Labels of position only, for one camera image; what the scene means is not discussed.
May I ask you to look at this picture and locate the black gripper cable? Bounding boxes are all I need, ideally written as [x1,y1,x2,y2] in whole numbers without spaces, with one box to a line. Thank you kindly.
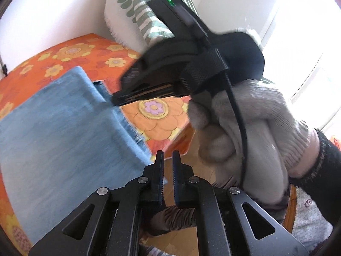
[225,72,249,186]

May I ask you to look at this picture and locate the green striped white pillow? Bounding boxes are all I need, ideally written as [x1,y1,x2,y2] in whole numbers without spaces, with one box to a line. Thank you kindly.
[104,0,197,53]

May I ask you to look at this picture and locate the right hand grey glove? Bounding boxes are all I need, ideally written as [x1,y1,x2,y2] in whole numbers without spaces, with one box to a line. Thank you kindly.
[188,80,320,205]

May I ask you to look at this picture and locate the light blue denim pants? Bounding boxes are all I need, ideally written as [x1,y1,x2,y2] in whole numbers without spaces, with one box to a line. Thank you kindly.
[1,67,152,244]

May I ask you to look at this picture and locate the orange floral bedspread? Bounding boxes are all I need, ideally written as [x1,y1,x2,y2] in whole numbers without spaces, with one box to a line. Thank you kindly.
[1,34,188,255]

